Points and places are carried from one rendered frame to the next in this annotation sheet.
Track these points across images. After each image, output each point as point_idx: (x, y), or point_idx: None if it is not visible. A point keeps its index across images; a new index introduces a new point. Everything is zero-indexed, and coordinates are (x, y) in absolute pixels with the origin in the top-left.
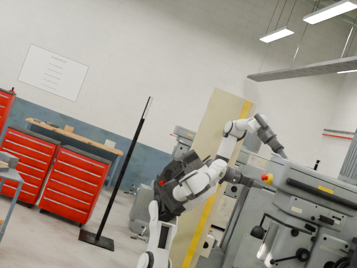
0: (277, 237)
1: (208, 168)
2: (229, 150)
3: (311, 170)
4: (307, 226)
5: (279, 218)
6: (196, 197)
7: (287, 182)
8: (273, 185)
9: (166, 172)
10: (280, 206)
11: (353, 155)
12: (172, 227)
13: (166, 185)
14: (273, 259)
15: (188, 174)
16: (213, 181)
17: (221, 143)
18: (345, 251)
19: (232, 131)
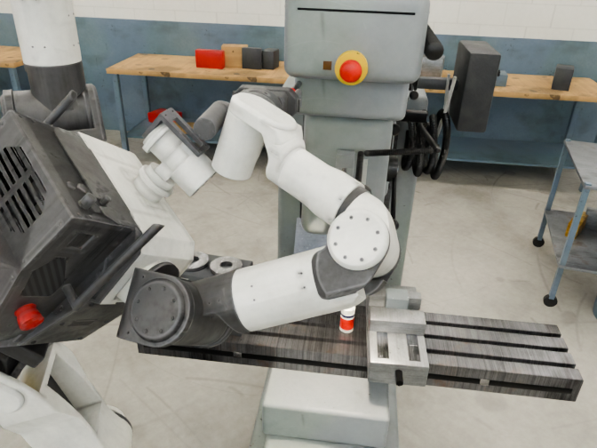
0: (370, 177)
1: (281, 159)
2: (75, 28)
3: None
4: (408, 116)
5: (344, 137)
6: (388, 279)
7: (436, 55)
8: (385, 79)
9: (32, 279)
10: (363, 112)
11: None
12: (60, 355)
13: (186, 331)
14: (396, 220)
15: (384, 247)
16: (250, 175)
17: (28, 17)
18: None
19: None
